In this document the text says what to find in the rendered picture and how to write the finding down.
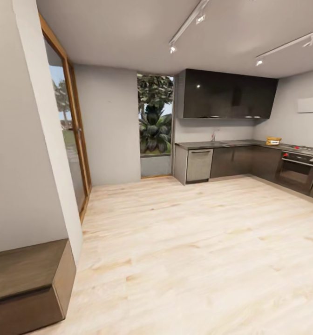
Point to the fixed window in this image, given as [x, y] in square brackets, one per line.
[156, 100]

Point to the cabinet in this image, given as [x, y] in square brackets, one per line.
[253, 97]
[205, 94]
[35, 286]

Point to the popcorn bag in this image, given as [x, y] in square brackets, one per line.
[273, 140]

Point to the door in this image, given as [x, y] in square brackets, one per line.
[67, 100]

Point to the oven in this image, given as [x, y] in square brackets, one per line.
[296, 168]

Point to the drop in sink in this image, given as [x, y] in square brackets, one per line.
[227, 142]

